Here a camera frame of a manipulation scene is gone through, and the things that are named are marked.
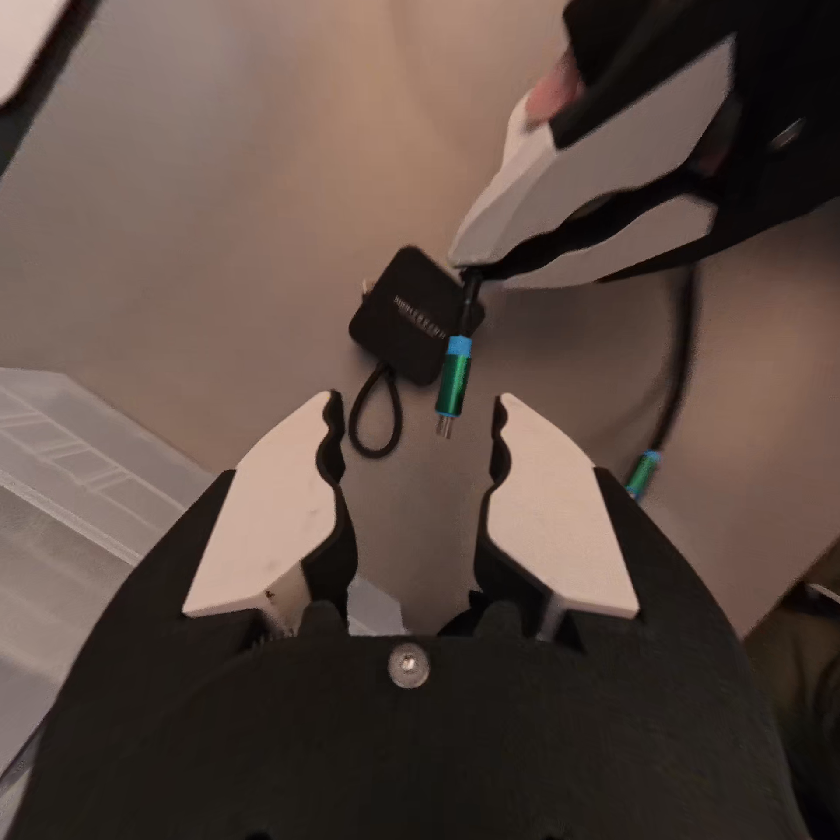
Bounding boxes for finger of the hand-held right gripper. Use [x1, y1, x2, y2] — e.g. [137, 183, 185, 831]
[500, 179, 718, 292]
[448, 35, 740, 271]

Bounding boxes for black hdmi cable green plugs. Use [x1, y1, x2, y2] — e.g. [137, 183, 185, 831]
[433, 266, 702, 503]

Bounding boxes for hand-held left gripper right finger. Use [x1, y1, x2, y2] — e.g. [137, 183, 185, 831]
[472, 392, 641, 639]

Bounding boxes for clear plastic bin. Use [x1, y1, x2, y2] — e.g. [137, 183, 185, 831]
[0, 366, 221, 795]

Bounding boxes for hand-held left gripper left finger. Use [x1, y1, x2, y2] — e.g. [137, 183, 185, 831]
[181, 390, 360, 616]

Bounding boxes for person's right hand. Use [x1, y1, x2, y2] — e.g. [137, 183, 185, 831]
[527, 51, 586, 126]

